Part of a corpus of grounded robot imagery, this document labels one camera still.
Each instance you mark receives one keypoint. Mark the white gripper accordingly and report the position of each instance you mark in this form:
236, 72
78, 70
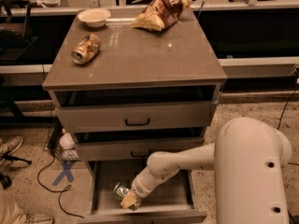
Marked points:
139, 188

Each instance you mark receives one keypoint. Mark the green soda can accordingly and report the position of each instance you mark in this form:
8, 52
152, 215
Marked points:
120, 191

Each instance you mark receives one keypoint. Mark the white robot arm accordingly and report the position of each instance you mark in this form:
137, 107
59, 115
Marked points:
246, 157

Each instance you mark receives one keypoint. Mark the grey bottom drawer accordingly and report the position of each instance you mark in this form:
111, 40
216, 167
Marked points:
170, 203

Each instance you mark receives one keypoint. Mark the grey drawer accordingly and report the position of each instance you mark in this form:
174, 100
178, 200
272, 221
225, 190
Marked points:
113, 118
170, 203
124, 150

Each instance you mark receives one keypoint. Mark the grey middle drawer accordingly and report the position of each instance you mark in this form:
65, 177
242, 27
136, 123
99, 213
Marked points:
124, 150

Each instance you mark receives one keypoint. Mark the grey drawer cabinet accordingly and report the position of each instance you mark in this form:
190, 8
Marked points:
136, 66

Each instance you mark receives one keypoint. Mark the grey top drawer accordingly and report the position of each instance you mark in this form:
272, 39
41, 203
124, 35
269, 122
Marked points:
113, 118

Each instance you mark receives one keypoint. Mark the crushed orange soda can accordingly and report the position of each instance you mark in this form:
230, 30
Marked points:
86, 49

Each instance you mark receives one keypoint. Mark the blue tape cross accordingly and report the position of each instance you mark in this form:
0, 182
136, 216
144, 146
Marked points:
65, 173

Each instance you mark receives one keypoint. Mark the patterned shoe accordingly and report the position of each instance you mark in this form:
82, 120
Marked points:
38, 219

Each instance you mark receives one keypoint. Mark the white sneaker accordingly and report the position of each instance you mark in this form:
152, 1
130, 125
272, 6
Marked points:
9, 147

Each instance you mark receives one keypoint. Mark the white bowl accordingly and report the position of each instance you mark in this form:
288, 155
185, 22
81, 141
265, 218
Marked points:
94, 17

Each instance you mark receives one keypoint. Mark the brown chip bag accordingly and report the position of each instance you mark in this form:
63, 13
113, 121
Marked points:
160, 14

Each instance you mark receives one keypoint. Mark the wire basket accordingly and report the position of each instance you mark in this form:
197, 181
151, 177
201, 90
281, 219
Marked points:
54, 143

